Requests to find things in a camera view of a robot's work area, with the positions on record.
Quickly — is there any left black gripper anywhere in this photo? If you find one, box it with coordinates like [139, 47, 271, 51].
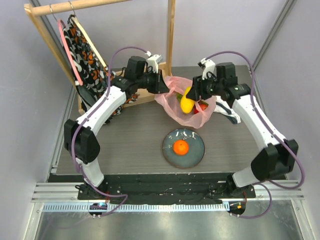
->
[136, 69, 169, 95]

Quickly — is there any fake red apple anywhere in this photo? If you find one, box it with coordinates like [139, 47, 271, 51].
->
[193, 100, 208, 114]

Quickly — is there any fake yellow mango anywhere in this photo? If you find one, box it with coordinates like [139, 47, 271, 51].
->
[180, 86, 195, 114]

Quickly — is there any pink plastic bag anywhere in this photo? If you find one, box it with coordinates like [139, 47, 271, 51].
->
[154, 76, 217, 129]

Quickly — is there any fake orange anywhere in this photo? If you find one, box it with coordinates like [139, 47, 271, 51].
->
[173, 139, 189, 156]

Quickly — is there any blue ceramic plate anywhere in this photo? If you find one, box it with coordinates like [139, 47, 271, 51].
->
[161, 128, 206, 169]

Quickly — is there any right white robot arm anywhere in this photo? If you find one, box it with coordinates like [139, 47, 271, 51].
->
[186, 59, 299, 198]

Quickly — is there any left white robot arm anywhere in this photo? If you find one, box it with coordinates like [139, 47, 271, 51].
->
[64, 54, 169, 200]

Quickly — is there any white navy shirt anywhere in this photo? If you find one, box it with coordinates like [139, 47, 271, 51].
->
[214, 96, 242, 125]

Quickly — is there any patterned black orange garment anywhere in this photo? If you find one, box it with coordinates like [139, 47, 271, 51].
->
[59, 14, 140, 125]

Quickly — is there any wooden clothes hanger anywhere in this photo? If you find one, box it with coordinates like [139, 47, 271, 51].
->
[71, 16, 107, 68]

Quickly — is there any pink clothes hanger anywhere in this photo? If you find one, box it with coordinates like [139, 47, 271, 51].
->
[57, 19, 83, 86]

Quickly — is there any wooden clothes rack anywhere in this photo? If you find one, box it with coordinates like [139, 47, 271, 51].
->
[24, 0, 176, 110]

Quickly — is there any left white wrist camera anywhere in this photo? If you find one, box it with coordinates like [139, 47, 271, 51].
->
[145, 51, 163, 74]

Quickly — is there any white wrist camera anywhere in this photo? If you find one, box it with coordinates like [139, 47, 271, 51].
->
[145, 51, 163, 74]
[198, 58, 216, 80]

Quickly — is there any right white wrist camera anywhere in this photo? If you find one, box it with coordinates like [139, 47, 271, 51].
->
[198, 58, 216, 80]

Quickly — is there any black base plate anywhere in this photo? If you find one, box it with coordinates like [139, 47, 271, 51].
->
[47, 172, 286, 204]

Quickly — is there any slotted cable duct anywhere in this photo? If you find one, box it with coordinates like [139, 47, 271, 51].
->
[42, 201, 230, 213]

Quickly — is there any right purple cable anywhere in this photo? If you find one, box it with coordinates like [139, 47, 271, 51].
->
[198, 50, 307, 220]

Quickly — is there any purple cable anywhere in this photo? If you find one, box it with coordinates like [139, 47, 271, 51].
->
[198, 50, 307, 220]
[70, 45, 152, 217]

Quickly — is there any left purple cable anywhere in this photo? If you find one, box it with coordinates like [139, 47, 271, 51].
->
[70, 45, 152, 217]

